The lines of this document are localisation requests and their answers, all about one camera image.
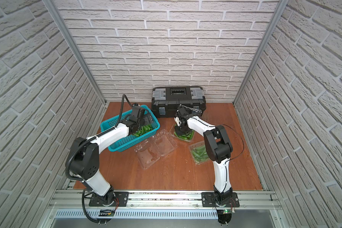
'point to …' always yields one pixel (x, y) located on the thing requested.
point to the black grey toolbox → (166, 100)
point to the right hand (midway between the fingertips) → (181, 132)
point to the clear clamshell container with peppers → (150, 150)
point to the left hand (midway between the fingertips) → (148, 115)
